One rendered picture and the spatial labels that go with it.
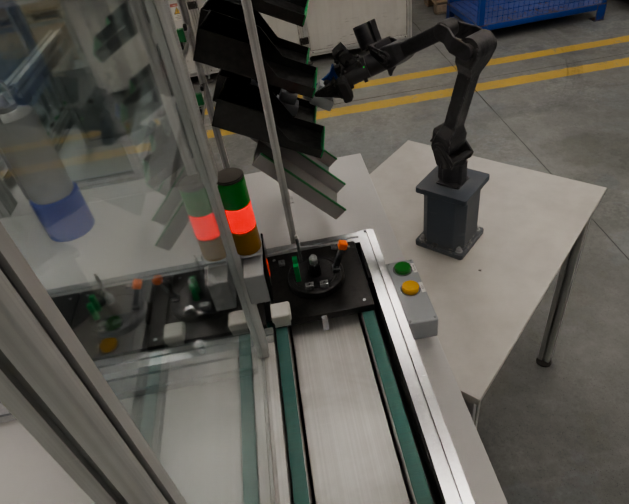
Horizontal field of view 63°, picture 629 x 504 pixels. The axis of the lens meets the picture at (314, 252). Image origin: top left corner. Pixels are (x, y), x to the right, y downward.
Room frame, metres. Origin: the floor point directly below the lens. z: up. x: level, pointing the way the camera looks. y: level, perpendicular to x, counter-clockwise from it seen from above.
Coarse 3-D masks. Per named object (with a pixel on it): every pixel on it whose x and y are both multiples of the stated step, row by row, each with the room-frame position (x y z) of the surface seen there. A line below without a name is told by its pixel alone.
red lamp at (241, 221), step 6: (240, 210) 0.71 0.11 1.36; (246, 210) 0.72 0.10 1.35; (252, 210) 0.73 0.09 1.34; (228, 216) 0.72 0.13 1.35; (234, 216) 0.71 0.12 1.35; (240, 216) 0.71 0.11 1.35; (246, 216) 0.71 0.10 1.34; (252, 216) 0.73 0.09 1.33; (228, 222) 0.72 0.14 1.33; (234, 222) 0.71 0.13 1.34; (240, 222) 0.71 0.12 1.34; (246, 222) 0.71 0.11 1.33; (252, 222) 0.72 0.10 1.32; (234, 228) 0.71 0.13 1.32; (240, 228) 0.71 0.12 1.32; (246, 228) 0.71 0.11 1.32; (252, 228) 0.72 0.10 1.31
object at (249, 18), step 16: (176, 0) 1.44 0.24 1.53; (192, 32) 1.44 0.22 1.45; (256, 32) 1.12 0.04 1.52; (192, 48) 1.44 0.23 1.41; (256, 48) 1.12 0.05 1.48; (256, 64) 1.12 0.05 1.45; (208, 96) 1.44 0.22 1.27; (208, 112) 1.44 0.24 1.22; (272, 112) 1.12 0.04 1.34; (272, 128) 1.12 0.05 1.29; (272, 144) 1.12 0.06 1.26; (224, 160) 1.44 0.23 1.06; (288, 192) 1.44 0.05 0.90; (288, 208) 1.12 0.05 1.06; (288, 224) 1.12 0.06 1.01
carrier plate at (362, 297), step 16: (272, 256) 1.04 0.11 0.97; (288, 256) 1.03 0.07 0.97; (304, 256) 1.02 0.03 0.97; (352, 256) 0.99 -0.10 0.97; (272, 272) 0.98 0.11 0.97; (288, 272) 0.97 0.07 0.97; (352, 272) 0.93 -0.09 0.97; (272, 288) 0.92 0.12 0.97; (288, 288) 0.91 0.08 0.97; (352, 288) 0.87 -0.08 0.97; (368, 288) 0.87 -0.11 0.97; (304, 304) 0.85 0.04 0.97; (320, 304) 0.84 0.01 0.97; (336, 304) 0.83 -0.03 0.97; (352, 304) 0.82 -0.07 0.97; (368, 304) 0.81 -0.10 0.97; (304, 320) 0.81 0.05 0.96
